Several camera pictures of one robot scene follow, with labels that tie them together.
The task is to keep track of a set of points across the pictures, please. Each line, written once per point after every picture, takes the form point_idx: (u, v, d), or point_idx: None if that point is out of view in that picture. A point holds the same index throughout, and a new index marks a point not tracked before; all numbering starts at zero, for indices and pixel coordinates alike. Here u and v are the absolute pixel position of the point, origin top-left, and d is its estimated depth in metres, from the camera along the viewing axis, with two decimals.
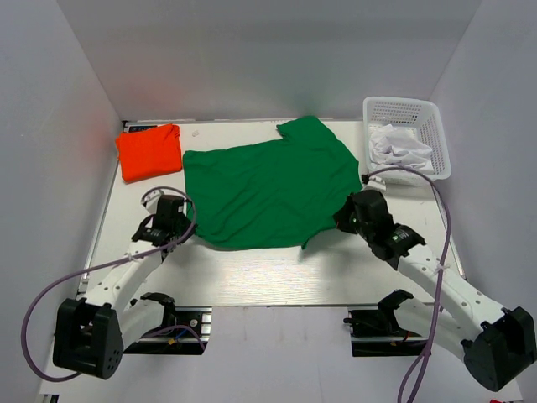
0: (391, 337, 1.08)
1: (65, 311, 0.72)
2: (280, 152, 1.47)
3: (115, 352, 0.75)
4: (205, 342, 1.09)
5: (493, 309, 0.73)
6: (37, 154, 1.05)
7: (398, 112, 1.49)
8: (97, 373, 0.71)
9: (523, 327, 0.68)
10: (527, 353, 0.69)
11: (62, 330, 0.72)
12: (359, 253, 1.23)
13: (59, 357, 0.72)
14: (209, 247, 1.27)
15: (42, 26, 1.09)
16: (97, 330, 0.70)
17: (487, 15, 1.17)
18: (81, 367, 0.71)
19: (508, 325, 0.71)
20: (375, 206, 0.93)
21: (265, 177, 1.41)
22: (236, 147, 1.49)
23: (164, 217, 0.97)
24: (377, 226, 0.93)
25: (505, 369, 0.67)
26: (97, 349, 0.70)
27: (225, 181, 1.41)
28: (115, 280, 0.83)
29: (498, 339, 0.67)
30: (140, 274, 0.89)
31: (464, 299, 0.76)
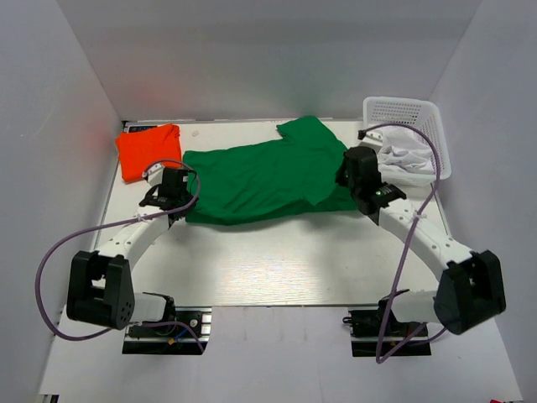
0: (392, 337, 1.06)
1: (80, 261, 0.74)
2: (280, 152, 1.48)
3: (127, 305, 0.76)
4: (204, 342, 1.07)
5: (461, 249, 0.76)
6: (37, 155, 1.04)
7: (398, 112, 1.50)
8: (111, 323, 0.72)
9: (490, 269, 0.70)
10: (494, 299, 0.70)
11: (75, 280, 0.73)
12: (358, 254, 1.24)
13: (73, 308, 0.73)
14: (208, 248, 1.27)
15: (42, 27, 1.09)
16: (112, 278, 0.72)
17: (487, 15, 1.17)
18: (95, 317, 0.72)
19: (476, 269, 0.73)
20: (366, 162, 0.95)
21: (265, 176, 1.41)
22: (237, 147, 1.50)
23: (169, 186, 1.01)
24: (365, 182, 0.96)
25: (471, 307, 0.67)
26: (110, 297, 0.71)
27: (225, 181, 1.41)
28: (126, 236, 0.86)
29: (464, 275, 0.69)
30: (148, 235, 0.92)
31: (434, 242, 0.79)
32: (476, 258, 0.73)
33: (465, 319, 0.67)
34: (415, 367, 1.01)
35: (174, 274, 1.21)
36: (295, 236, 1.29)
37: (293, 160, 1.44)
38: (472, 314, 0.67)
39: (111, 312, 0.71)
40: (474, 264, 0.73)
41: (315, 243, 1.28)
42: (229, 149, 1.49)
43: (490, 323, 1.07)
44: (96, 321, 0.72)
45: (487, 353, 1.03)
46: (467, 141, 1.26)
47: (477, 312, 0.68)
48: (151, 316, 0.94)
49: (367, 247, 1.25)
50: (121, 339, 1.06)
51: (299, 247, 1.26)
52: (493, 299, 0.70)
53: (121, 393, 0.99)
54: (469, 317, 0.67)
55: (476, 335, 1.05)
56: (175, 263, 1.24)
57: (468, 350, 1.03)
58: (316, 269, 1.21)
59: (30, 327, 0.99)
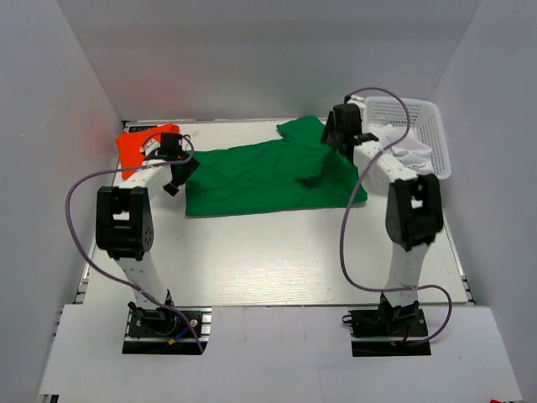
0: (391, 337, 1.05)
1: (104, 192, 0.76)
2: (280, 151, 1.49)
3: (149, 230, 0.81)
4: (204, 342, 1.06)
5: (409, 173, 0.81)
6: (37, 155, 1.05)
7: (398, 111, 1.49)
8: (138, 246, 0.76)
9: (429, 186, 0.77)
10: (433, 216, 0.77)
11: (101, 210, 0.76)
12: (357, 253, 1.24)
13: (101, 237, 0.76)
14: (211, 246, 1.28)
15: (42, 27, 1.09)
16: (136, 203, 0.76)
17: (487, 16, 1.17)
18: (122, 241, 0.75)
19: (422, 191, 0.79)
20: (348, 112, 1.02)
21: (265, 176, 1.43)
22: (237, 147, 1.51)
23: (168, 145, 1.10)
24: (346, 129, 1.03)
25: (410, 221, 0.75)
26: (136, 220, 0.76)
27: (227, 181, 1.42)
28: (140, 175, 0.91)
29: (407, 190, 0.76)
30: (156, 181, 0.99)
31: (388, 168, 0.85)
32: (421, 180, 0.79)
33: (404, 231, 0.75)
34: (416, 368, 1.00)
35: (172, 240, 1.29)
36: (295, 236, 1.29)
37: (293, 159, 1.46)
38: (411, 227, 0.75)
39: (138, 233, 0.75)
40: (420, 186, 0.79)
41: (315, 242, 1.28)
42: (229, 150, 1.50)
43: (490, 322, 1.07)
44: (124, 246, 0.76)
45: (487, 352, 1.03)
46: (466, 141, 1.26)
47: (417, 226, 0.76)
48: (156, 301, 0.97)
49: (366, 243, 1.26)
50: (121, 339, 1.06)
51: (299, 248, 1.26)
52: (432, 216, 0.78)
53: (120, 392, 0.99)
54: (409, 230, 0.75)
55: (475, 335, 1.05)
56: (174, 231, 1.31)
57: (468, 350, 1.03)
58: (316, 269, 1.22)
59: (30, 327, 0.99)
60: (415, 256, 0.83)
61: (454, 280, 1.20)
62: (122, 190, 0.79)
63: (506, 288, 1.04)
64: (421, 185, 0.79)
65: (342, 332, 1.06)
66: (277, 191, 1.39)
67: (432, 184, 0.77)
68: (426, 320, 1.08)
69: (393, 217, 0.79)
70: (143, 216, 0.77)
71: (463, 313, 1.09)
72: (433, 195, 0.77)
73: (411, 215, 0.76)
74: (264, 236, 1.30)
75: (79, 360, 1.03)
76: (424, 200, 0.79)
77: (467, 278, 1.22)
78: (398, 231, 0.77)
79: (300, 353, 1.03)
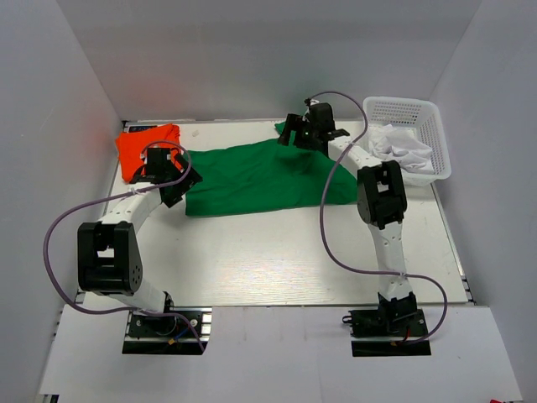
0: (391, 337, 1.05)
1: (86, 230, 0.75)
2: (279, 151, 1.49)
3: (137, 268, 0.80)
4: (204, 342, 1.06)
5: (375, 162, 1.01)
6: (37, 156, 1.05)
7: (398, 112, 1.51)
8: (124, 286, 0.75)
9: (390, 170, 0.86)
10: (398, 196, 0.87)
11: (84, 249, 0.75)
12: (356, 253, 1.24)
13: (84, 280, 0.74)
14: (210, 248, 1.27)
15: (42, 27, 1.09)
16: (120, 241, 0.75)
17: (487, 16, 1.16)
18: (108, 284, 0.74)
19: (387, 177, 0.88)
20: (321, 111, 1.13)
21: (263, 176, 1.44)
22: (236, 147, 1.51)
23: (155, 165, 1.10)
24: (320, 126, 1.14)
25: (377, 202, 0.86)
26: (122, 260, 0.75)
27: (226, 181, 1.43)
28: (124, 206, 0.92)
29: (372, 177, 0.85)
30: (144, 208, 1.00)
31: (358, 157, 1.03)
32: (385, 167, 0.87)
33: (372, 212, 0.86)
34: (416, 368, 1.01)
35: (162, 246, 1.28)
36: (295, 236, 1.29)
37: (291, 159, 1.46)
38: (379, 208, 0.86)
39: (124, 275, 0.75)
40: (385, 171, 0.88)
41: (315, 243, 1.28)
42: (228, 149, 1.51)
43: (489, 322, 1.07)
44: (111, 288, 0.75)
45: (487, 353, 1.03)
46: (466, 141, 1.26)
47: (384, 206, 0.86)
48: (153, 308, 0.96)
49: (364, 242, 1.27)
50: (120, 339, 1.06)
51: (298, 248, 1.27)
52: (397, 196, 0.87)
53: (121, 392, 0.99)
54: (377, 211, 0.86)
55: (475, 335, 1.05)
56: (164, 237, 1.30)
57: (467, 350, 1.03)
58: (316, 269, 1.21)
59: (31, 327, 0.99)
60: (393, 235, 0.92)
61: (455, 280, 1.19)
62: (104, 226, 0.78)
63: (505, 288, 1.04)
64: (385, 171, 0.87)
65: (341, 332, 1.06)
66: (275, 191, 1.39)
67: (393, 169, 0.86)
68: (426, 320, 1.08)
69: (362, 198, 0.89)
70: (130, 253, 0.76)
71: (464, 313, 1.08)
72: (396, 178, 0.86)
73: (377, 196, 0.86)
74: (265, 236, 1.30)
75: (79, 360, 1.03)
76: (390, 184, 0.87)
77: (467, 278, 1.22)
78: (367, 212, 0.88)
79: (300, 353, 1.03)
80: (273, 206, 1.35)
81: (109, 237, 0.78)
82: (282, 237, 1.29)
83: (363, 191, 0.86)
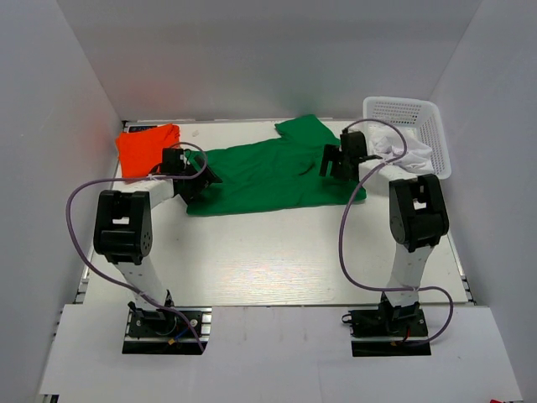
0: (391, 337, 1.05)
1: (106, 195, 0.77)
2: (280, 151, 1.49)
3: (147, 236, 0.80)
4: (204, 342, 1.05)
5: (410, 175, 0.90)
6: (37, 156, 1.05)
7: (398, 112, 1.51)
8: (135, 251, 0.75)
9: (429, 184, 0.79)
10: (437, 213, 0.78)
11: (101, 211, 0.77)
12: (358, 254, 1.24)
13: (99, 241, 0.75)
14: (211, 248, 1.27)
15: (42, 27, 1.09)
16: (137, 206, 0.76)
17: (487, 16, 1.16)
18: (120, 246, 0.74)
19: (424, 193, 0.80)
20: (353, 137, 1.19)
21: (263, 176, 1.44)
22: (236, 147, 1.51)
23: (169, 165, 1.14)
24: (351, 153, 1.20)
25: (414, 219, 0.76)
26: (136, 224, 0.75)
27: (226, 180, 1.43)
28: (142, 185, 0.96)
29: (407, 190, 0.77)
30: (159, 192, 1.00)
31: (389, 173, 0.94)
32: (422, 181, 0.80)
33: (408, 229, 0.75)
34: (416, 368, 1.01)
35: (168, 238, 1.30)
36: (295, 236, 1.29)
37: (292, 159, 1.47)
38: (416, 227, 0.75)
39: (135, 237, 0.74)
40: (422, 187, 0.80)
41: (315, 243, 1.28)
42: (228, 149, 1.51)
43: (489, 322, 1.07)
44: (121, 251, 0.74)
45: (487, 352, 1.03)
46: (466, 141, 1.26)
47: (422, 225, 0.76)
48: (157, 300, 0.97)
49: (366, 243, 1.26)
50: (121, 339, 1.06)
51: (298, 248, 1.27)
52: (436, 214, 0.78)
53: (120, 393, 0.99)
54: (414, 230, 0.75)
55: (475, 335, 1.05)
56: (170, 227, 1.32)
57: (467, 350, 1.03)
58: (316, 269, 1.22)
59: (31, 327, 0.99)
60: (419, 258, 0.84)
61: (454, 280, 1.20)
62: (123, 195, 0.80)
63: (505, 288, 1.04)
64: (422, 186, 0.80)
65: (342, 332, 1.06)
66: (276, 190, 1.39)
67: (432, 183, 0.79)
68: (426, 320, 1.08)
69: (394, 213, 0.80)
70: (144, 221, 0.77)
71: (463, 312, 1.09)
72: (435, 194, 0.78)
73: (414, 211, 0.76)
74: (265, 235, 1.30)
75: (79, 360, 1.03)
76: (428, 201, 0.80)
77: (467, 278, 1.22)
78: (402, 231, 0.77)
79: (300, 352, 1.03)
80: (273, 204, 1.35)
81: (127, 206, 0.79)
82: (283, 237, 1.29)
83: (398, 203, 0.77)
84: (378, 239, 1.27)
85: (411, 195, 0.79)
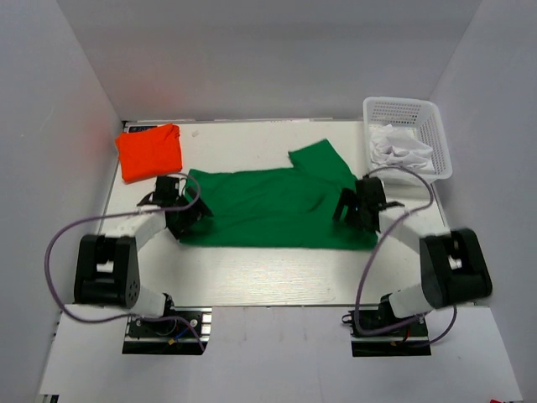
0: (391, 337, 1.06)
1: (88, 241, 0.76)
2: (290, 182, 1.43)
3: (133, 284, 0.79)
4: (205, 342, 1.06)
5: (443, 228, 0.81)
6: (37, 155, 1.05)
7: (398, 112, 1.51)
8: (120, 302, 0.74)
9: (466, 240, 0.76)
10: (478, 275, 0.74)
11: (84, 259, 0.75)
12: (367, 294, 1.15)
13: (80, 291, 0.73)
14: (210, 277, 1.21)
15: (41, 27, 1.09)
16: (121, 254, 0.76)
17: (487, 16, 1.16)
18: (103, 298, 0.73)
19: (459, 248, 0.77)
20: (369, 182, 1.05)
21: (270, 206, 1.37)
22: (243, 172, 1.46)
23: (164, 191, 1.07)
24: (369, 199, 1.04)
25: (450, 281, 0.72)
26: (120, 274, 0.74)
27: (228, 201, 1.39)
28: (129, 222, 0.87)
29: (441, 247, 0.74)
30: (148, 227, 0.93)
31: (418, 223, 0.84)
32: (457, 236, 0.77)
33: (445, 293, 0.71)
34: (416, 368, 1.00)
35: (166, 261, 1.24)
36: None
37: (301, 192, 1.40)
38: (455, 290, 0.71)
39: (120, 290, 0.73)
40: (456, 242, 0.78)
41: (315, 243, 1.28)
42: (233, 174, 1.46)
43: (490, 323, 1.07)
44: (104, 302, 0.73)
45: (487, 352, 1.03)
46: (466, 141, 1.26)
47: (461, 287, 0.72)
48: (153, 313, 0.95)
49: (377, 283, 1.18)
50: (121, 338, 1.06)
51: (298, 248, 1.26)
52: (477, 274, 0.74)
53: (121, 393, 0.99)
54: (451, 293, 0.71)
55: (475, 335, 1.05)
56: (169, 250, 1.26)
57: (467, 350, 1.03)
58: (316, 269, 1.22)
59: (30, 327, 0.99)
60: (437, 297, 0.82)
61: None
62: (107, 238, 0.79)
63: (506, 289, 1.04)
64: (456, 241, 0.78)
65: (342, 332, 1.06)
66: (282, 222, 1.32)
67: (470, 240, 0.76)
68: (425, 320, 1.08)
69: (428, 273, 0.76)
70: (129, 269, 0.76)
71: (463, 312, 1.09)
72: (471, 249, 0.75)
73: (450, 274, 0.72)
74: (268, 236, 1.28)
75: (79, 360, 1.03)
76: (465, 259, 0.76)
77: None
78: (439, 295, 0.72)
79: (301, 352, 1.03)
80: (279, 240, 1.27)
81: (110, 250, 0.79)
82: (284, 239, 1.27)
83: (432, 265, 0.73)
84: (388, 277, 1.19)
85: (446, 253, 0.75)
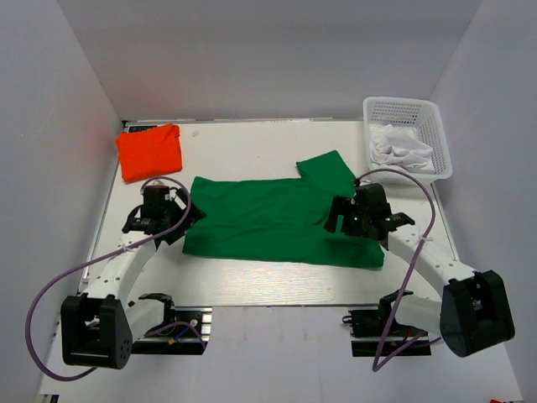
0: (391, 337, 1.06)
1: (69, 309, 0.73)
2: (294, 192, 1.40)
3: (125, 341, 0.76)
4: (205, 342, 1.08)
5: (461, 270, 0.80)
6: (37, 155, 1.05)
7: (398, 112, 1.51)
8: (112, 364, 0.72)
9: (492, 287, 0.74)
10: (501, 321, 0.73)
11: (70, 327, 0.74)
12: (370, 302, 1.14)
13: (70, 357, 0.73)
14: (209, 292, 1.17)
15: (41, 26, 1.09)
16: (103, 321, 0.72)
17: (487, 15, 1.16)
18: (94, 362, 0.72)
19: (480, 291, 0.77)
20: (372, 192, 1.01)
21: (273, 217, 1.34)
22: (250, 183, 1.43)
23: (152, 206, 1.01)
24: (373, 211, 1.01)
25: (474, 331, 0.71)
26: (106, 340, 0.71)
27: (233, 212, 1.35)
28: (113, 271, 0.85)
29: (466, 295, 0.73)
30: (136, 264, 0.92)
31: (439, 262, 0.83)
32: (479, 279, 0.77)
33: (469, 344, 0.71)
34: (416, 370, 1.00)
35: (167, 269, 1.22)
36: None
37: (307, 205, 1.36)
38: (477, 339, 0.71)
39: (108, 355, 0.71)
40: (478, 285, 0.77)
41: None
42: (240, 183, 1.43)
43: None
44: (96, 364, 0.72)
45: (487, 353, 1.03)
46: (466, 141, 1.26)
47: (483, 337, 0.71)
48: (153, 321, 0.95)
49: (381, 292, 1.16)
50: None
51: None
52: (500, 321, 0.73)
53: (121, 393, 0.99)
54: (475, 343, 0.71)
55: None
56: (170, 260, 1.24)
57: None
58: (316, 269, 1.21)
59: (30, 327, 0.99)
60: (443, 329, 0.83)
61: None
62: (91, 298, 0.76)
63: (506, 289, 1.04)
64: (479, 284, 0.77)
65: (342, 332, 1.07)
66: (284, 233, 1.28)
67: (494, 288, 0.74)
68: None
69: (450, 321, 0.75)
70: (117, 333, 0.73)
71: None
72: (495, 297, 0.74)
73: (475, 323, 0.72)
74: (267, 243, 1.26)
75: None
76: (487, 302, 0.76)
77: None
78: (461, 345, 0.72)
79: (301, 353, 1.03)
80: (281, 251, 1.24)
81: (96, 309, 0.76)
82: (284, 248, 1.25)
83: (457, 316, 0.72)
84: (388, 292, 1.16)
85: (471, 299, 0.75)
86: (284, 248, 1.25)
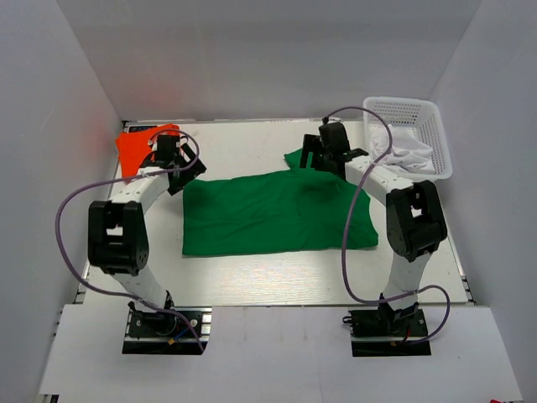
0: (392, 337, 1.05)
1: (96, 207, 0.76)
2: (286, 183, 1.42)
3: (143, 248, 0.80)
4: (205, 342, 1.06)
5: (404, 182, 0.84)
6: (38, 155, 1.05)
7: (398, 112, 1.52)
8: (131, 264, 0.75)
9: (424, 188, 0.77)
10: (435, 222, 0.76)
11: (94, 226, 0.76)
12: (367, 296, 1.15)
13: (93, 253, 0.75)
14: (211, 291, 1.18)
15: (42, 27, 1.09)
16: (128, 218, 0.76)
17: (487, 16, 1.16)
18: (116, 260, 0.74)
19: (419, 200, 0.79)
20: (334, 129, 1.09)
21: (272, 211, 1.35)
22: (245, 179, 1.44)
23: (164, 150, 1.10)
24: (334, 147, 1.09)
25: (413, 230, 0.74)
26: (129, 237, 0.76)
27: (230, 211, 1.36)
28: (133, 188, 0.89)
29: (404, 201, 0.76)
30: (153, 191, 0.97)
31: (384, 178, 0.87)
32: (419, 189, 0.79)
33: (408, 243, 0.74)
34: (416, 369, 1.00)
35: (167, 266, 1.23)
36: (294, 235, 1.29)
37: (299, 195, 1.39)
38: (415, 237, 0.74)
39: (130, 252, 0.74)
40: (418, 194, 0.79)
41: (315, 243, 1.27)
42: (235, 183, 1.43)
43: (489, 322, 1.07)
44: (116, 264, 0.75)
45: (487, 352, 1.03)
46: (466, 141, 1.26)
47: (421, 236, 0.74)
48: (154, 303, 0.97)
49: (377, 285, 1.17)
50: (121, 339, 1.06)
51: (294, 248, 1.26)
52: (435, 222, 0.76)
53: (121, 392, 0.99)
54: (412, 240, 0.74)
55: (474, 334, 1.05)
56: (170, 257, 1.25)
57: (467, 350, 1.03)
58: (316, 269, 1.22)
59: (30, 326, 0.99)
60: (417, 264, 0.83)
61: (454, 280, 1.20)
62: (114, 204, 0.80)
63: (506, 287, 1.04)
64: (418, 193, 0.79)
65: (342, 332, 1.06)
66: (282, 227, 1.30)
67: (428, 189, 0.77)
68: (426, 320, 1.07)
69: (391, 226, 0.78)
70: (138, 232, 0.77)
71: (463, 313, 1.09)
72: (432, 202, 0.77)
73: (413, 224, 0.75)
74: (267, 243, 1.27)
75: (79, 360, 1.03)
76: (424, 208, 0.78)
77: (467, 278, 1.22)
78: (401, 243, 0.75)
79: (301, 352, 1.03)
80: (279, 244, 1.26)
81: (118, 215, 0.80)
82: (281, 239, 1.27)
83: (396, 217, 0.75)
84: (385, 280, 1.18)
85: (409, 201, 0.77)
86: (283, 243, 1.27)
